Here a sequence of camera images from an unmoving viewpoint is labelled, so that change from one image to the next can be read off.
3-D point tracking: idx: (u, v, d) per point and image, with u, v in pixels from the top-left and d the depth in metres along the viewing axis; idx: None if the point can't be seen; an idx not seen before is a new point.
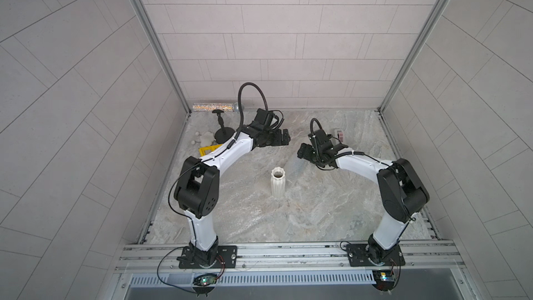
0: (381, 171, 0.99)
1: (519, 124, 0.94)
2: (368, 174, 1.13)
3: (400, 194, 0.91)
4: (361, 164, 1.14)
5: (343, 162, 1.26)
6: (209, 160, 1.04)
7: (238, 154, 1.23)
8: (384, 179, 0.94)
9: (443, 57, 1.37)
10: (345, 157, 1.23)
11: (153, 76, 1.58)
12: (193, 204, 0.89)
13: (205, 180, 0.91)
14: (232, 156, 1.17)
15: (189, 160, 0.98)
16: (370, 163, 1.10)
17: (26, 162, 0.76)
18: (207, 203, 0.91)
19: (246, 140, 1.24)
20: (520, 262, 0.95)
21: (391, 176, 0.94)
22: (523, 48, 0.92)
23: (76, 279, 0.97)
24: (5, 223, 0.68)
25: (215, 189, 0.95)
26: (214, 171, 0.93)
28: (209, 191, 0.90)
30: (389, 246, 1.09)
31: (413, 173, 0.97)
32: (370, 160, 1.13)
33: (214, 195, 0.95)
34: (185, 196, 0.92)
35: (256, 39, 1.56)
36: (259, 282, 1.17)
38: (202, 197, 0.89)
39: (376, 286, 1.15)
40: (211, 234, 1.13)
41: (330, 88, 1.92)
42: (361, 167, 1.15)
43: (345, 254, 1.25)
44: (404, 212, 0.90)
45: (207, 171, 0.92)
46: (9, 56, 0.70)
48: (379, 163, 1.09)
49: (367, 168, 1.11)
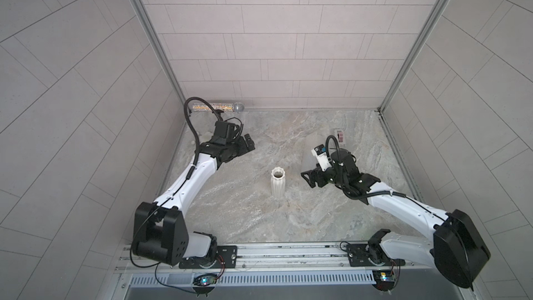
0: (438, 229, 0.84)
1: (520, 124, 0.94)
2: (413, 221, 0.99)
3: (463, 258, 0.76)
4: (408, 212, 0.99)
5: (379, 202, 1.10)
6: (168, 202, 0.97)
7: (202, 180, 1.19)
8: (442, 240, 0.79)
9: (443, 57, 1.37)
10: (384, 197, 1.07)
11: (153, 76, 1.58)
12: (159, 253, 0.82)
13: (167, 227, 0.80)
14: (195, 187, 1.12)
15: (143, 206, 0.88)
16: (421, 212, 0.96)
17: (26, 162, 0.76)
18: (175, 249, 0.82)
19: (208, 162, 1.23)
20: (520, 262, 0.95)
21: (450, 235, 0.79)
22: (523, 48, 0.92)
23: (77, 279, 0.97)
24: (5, 223, 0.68)
25: (182, 232, 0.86)
26: (175, 214, 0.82)
28: (173, 239, 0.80)
30: (393, 255, 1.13)
31: (473, 229, 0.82)
32: (420, 207, 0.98)
33: (182, 237, 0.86)
34: (150, 248, 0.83)
35: (256, 39, 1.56)
36: (259, 282, 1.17)
38: (166, 246, 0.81)
39: (376, 286, 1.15)
40: (202, 236, 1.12)
41: (330, 89, 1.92)
42: (407, 215, 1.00)
43: (345, 254, 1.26)
44: (466, 279, 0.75)
45: (166, 217, 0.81)
46: (9, 56, 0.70)
48: (432, 214, 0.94)
49: (415, 219, 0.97)
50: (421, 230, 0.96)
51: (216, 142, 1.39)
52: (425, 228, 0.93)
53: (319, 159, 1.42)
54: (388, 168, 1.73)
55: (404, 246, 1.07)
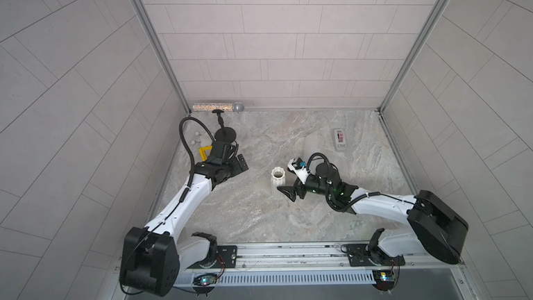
0: (410, 213, 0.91)
1: (520, 124, 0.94)
2: (393, 215, 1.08)
3: (438, 232, 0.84)
4: (383, 207, 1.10)
5: (360, 207, 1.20)
6: (159, 227, 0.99)
7: (196, 202, 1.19)
8: (418, 223, 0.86)
9: (443, 57, 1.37)
10: (362, 201, 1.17)
11: (153, 76, 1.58)
12: (148, 283, 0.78)
13: (157, 254, 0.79)
14: (188, 210, 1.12)
15: (132, 232, 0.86)
16: (393, 204, 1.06)
17: (26, 162, 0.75)
18: (165, 278, 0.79)
19: (202, 183, 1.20)
20: (520, 262, 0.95)
21: (421, 217, 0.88)
22: (523, 48, 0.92)
23: (76, 279, 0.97)
24: (5, 223, 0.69)
25: (173, 260, 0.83)
26: (168, 240, 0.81)
28: (164, 267, 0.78)
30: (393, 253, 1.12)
31: (441, 204, 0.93)
32: (392, 200, 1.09)
33: (173, 265, 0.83)
34: (137, 279, 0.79)
35: (256, 39, 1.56)
36: (259, 282, 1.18)
38: (156, 274, 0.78)
39: (376, 286, 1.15)
40: (199, 240, 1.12)
41: (330, 88, 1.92)
42: (384, 210, 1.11)
43: (345, 254, 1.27)
44: (450, 253, 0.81)
45: (158, 243, 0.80)
46: (9, 56, 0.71)
48: (402, 202, 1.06)
49: (391, 210, 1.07)
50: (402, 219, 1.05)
51: (211, 161, 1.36)
52: (402, 217, 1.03)
53: (298, 173, 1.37)
54: (388, 168, 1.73)
55: (398, 239, 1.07)
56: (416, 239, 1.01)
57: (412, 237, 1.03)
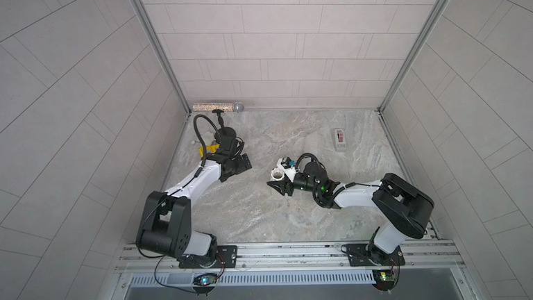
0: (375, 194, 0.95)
1: (520, 124, 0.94)
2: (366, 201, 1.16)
3: (400, 208, 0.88)
4: (357, 195, 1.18)
5: (341, 201, 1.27)
6: (178, 192, 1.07)
7: (206, 182, 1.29)
8: (381, 203, 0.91)
9: (443, 56, 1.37)
10: (341, 194, 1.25)
11: (153, 76, 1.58)
12: (162, 245, 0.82)
13: (175, 214, 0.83)
14: (201, 185, 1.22)
15: (153, 196, 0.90)
16: (364, 191, 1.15)
17: (26, 162, 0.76)
18: (179, 240, 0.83)
19: (214, 167, 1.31)
20: (520, 263, 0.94)
21: (384, 196, 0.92)
22: (524, 48, 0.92)
23: (77, 278, 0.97)
24: (5, 223, 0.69)
25: (187, 224, 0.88)
26: (184, 202, 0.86)
28: (180, 226, 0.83)
30: (389, 248, 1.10)
31: (404, 184, 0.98)
32: (361, 187, 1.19)
33: (186, 230, 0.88)
34: (152, 240, 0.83)
35: (256, 39, 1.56)
36: (259, 282, 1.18)
38: (172, 236, 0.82)
39: (376, 285, 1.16)
40: (203, 235, 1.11)
41: (330, 88, 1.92)
42: (359, 198, 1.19)
43: (345, 254, 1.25)
44: (413, 228, 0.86)
45: (176, 204, 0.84)
46: (9, 57, 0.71)
48: (371, 187, 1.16)
49: (363, 196, 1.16)
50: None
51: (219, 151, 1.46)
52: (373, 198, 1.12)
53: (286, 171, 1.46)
54: (388, 167, 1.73)
55: (383, 230, 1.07)
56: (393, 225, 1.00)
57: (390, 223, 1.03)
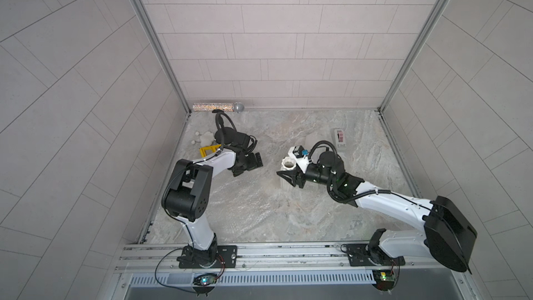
0: (429, 224, 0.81)
1: (520, 124, 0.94)
2: (400, 214, 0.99)
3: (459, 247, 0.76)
4: (395, 208, 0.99)
5: (368, 204, 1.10)
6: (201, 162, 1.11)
7: (223, 166, 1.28)
8: (433, 230, 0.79)
9: (443, 56, 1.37)
10: (370, 197, 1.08)
11: (153, 76, 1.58)
12: (184, 206, 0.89)
13: (200, 177, 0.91)
14: (220, 165, 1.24)
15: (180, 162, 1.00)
16: (408, 205, 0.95)
17: (26, 162, 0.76)
18: (200, 204, 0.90)
19: (232, 153, 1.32)
20: (520, 263, 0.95)
21: (444, 230, 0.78)
22: (524, 48, 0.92)
23: (77, 279, 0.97)
24: (5, 223, 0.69)
25: (207, 190, 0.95)
26: (207, 169, 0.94)
28: (202, 190, 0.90)
30: (395, 253, 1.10)
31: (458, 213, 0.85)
32: (404, 201, 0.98)
33: (205, 196, 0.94)
34: (175, 200, 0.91)
35: (256, 39, 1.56)
36: (259, 282, 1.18)
38: (194, 198, 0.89)
39: (376, 285, 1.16)
40: (207, 230, 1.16)
41: (330, 89, 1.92)
42: (395, 211, 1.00)
43: (345, 254, 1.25)
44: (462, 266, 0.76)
45: (200, 169, 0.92)
46: (9, 56, 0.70)
48: (418, 205, 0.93)
49: (403, 213, 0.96)
50: (411, 223, 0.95)
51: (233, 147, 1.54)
52: (416, 221, 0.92)
53: (298, 162, 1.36)
54: (388, 167, 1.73)
55: (398, 239, 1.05)
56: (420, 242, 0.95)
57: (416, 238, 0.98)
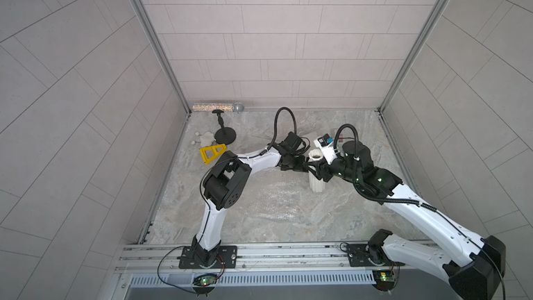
0: (478, 266, 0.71)
1: (520, 124, 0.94)
2: (435, 237, 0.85)
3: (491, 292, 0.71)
4: (437, 230, 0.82)
5: (398, 209, 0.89)
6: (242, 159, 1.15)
7: (264, 165, 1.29)
8: (480, 273, 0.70)
9: (443, 56, 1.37)
10: (411, 207, 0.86)
11: (153, 76, 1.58)
12: (218, 194, 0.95)
13: (237, 174, 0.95)
14: (260, 165, 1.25)
15: (227, 154, 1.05)
16: (454, 234, 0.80)
17: (26, 162, 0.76)
18: (231, 196, 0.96)
19: (275, 155, 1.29)
20: (520, 263, 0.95)
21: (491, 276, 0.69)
22: (524, 48, 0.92)
23: (77, 279, 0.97)
24: (5, 223, 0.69)
25: (241, 186, 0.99)
26: (248, 169, 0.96)
28: (237, 185, 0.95)
30: (395, 258, 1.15)
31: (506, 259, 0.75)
32: (452, 228, 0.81)
33: (238, 192, 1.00)
34: (212, 186, 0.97)
35: (256, 39, 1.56)
36: (259, 282, 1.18)
38: (229, 189, 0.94)
39: (376, 286, 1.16)
40: (216, 234, 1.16)
41: (330, 89, 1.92)
42: (432, 230, 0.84)
43: (345, 254, 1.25)
44: None
45: (240, 167, 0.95)
46: (9, 56, 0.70)
48: (468, 240, 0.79)
49: (445, 239, 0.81)
50: (447, 249, 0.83)
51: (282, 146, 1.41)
52: (454, 252, 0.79)
53: (324, 151, 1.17)
54: (388, 167, 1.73)
55: (408, 252, 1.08)
56: (435, 262, 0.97)
57: (429, 257, 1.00)
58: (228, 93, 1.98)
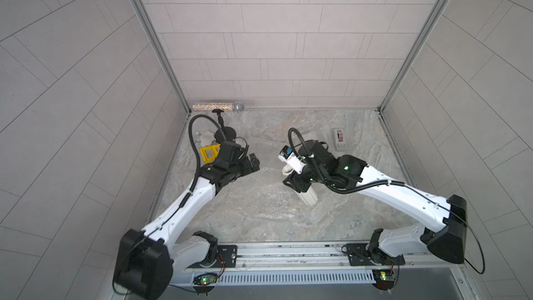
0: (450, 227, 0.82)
1: (520, 124, 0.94)
2: (409, 210, 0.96)
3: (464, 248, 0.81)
4: (409, 204, 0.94)
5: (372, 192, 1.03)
6: (155, 232, 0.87)
7: (198, 208, 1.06)
8: (454, 235, 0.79)
9: (443, 56, 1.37)
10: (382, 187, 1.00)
11: (153, 76, 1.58)
12: (138, 287, 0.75)
13: (150, 260, 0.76)
14: (189, 214, 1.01)
15: (129, 234, 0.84)
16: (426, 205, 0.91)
17: (26, 162, 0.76)
18: (155, 285, 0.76)
19: (205, 190, 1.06)
20: (520, 263, 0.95)
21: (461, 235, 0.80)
22: (524, 48, 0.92)
23: (76, 279, 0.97)
24: (5, 223, 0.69)
25: (166, 266, 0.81)
26: (160, 248, 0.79)
28: (154, 274, 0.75)
30: (393, 253, 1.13)
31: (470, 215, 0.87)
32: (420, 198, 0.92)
33: (165, 272, 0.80)
34: (128, 280, 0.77)
35: (255, 39, 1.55)
36: (259, 282, 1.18)
38: (148, 281, 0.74)
39: (376, 285, 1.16)
40: (196, 248, 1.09)
41: (330, 88, 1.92)
42: (406, 205, 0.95)
43: (345, 253, 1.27)
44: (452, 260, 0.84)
45: (151, 248, 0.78)
46: (9, 57, 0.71)
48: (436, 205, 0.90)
49: (418, 211, 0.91)
50: (422, 220, 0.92)
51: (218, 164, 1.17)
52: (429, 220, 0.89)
53: (291, 162, 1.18)
54: (388, 167, 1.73)
55: (397, 239, 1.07)
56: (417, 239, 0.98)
57: (412, 237, 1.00)
58: (228, 93, 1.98)
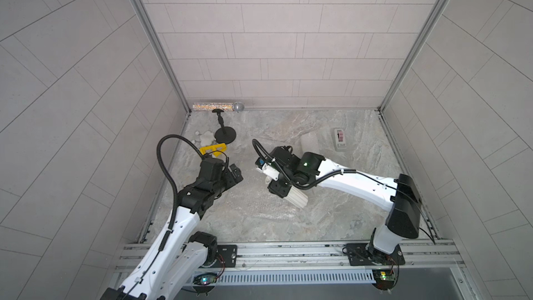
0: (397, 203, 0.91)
1: (520, 124, 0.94)
2: (364, 194, 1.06)
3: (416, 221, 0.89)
4: (361, 189, 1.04)
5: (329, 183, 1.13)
6: (135, 288, 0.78)
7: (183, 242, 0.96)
8: (402, 210, 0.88)
9: (443, 55, 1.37)
10: (335, 178, 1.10)
11: (153, 76, 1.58)
12: None
13: None
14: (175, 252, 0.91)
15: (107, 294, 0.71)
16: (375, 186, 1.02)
17: (26, 162, 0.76)
18: None
19: (187, 222, 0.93)
20: (520, 262, 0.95)
21: (407, 207, 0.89)
22: (524, 48, 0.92)
23: (77, 278, 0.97)
24: (5, 223, 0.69)
25: None
26: None
28: None
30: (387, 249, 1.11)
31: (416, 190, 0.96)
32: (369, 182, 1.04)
33: None
34: None
35: (255, 39, 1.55)
36: (259, 282, 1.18)
38: None
39: (376, 285, 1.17)
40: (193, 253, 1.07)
41: (330, 88, 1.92)
42: (360, 190, 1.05)
43: (345, 253, 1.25)
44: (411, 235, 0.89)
45: None
46: (10, 57, 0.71)
48: (384, 185, 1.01)
49: (370, 194, 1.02)
50: (375, 202, 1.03)
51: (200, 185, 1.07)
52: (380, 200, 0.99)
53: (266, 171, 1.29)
54: (388, 167, 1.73)
55: (380, 232, 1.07)
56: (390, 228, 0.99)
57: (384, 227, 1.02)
58: (228, 93, 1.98)
